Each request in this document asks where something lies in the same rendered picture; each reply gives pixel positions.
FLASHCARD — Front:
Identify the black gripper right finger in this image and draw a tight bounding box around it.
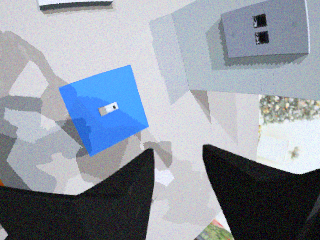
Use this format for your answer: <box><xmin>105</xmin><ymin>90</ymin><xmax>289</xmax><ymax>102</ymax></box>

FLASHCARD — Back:
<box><xmin>201</xmin><ymin>144</ymin><xmax>320</xmax><ymax>240</ymax></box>

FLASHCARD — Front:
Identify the grey panel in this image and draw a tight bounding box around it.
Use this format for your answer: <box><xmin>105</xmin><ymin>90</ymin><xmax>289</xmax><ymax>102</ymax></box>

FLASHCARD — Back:
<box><xmin>171</xmin><ymin>0</ymin><xmax>320</xmax><ymax>101</ymax></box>

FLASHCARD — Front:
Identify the blue square marker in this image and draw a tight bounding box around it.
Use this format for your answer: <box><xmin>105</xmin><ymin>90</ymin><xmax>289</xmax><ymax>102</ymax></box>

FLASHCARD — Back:
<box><xmin>59</xmin><ymin>65</ymin><xmax>149</xmax><ymax>157</ymax></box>

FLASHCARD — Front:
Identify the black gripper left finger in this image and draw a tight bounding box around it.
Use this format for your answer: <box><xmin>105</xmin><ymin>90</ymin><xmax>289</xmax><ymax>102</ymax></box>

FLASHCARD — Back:
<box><xmin>0</xmin><ymin>148</ymin><xmax>155</xmax><ymax>240</ymax></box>

